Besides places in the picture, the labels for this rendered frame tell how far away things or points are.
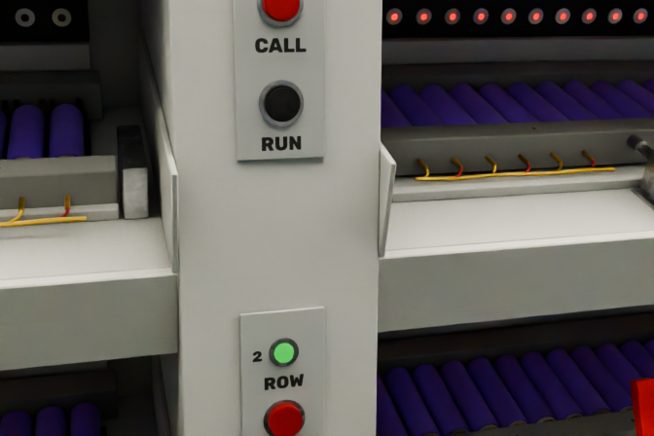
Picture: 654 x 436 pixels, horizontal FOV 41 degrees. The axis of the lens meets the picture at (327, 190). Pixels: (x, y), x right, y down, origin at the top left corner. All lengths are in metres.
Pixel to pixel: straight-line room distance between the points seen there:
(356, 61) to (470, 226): 0.11
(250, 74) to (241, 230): 0.07
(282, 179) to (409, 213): 0.09
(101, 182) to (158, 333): 0.08
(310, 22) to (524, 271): 0.17
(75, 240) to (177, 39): 0.11
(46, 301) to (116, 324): 0.03
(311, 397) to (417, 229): 0.10
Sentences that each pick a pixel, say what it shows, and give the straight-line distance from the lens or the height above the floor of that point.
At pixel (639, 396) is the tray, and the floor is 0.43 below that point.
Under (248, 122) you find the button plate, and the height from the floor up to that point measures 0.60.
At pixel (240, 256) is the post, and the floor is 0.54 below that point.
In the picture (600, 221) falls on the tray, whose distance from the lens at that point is 0.48.
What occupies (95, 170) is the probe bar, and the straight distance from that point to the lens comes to 0.43.
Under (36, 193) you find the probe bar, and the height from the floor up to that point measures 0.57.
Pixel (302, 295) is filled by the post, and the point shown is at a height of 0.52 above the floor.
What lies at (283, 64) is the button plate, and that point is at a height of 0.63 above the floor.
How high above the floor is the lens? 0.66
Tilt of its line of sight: 12 degrees down
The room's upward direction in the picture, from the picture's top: straight up
